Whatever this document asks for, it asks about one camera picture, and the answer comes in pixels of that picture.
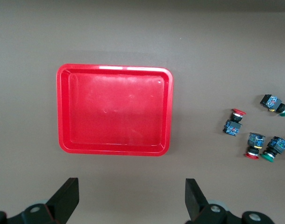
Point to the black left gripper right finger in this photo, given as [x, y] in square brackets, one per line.
[196, 203]

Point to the brown table cover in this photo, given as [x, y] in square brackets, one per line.
[133, 35]

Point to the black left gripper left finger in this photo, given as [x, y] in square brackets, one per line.
[63, 200]

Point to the green mushroom push button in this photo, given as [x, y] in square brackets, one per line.
[272, 102]
[276, 144]

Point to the red plastic tray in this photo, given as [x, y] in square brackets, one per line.
[114, 112]

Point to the red mushroom push button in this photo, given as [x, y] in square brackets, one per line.
[233, 127]
[255, 140]

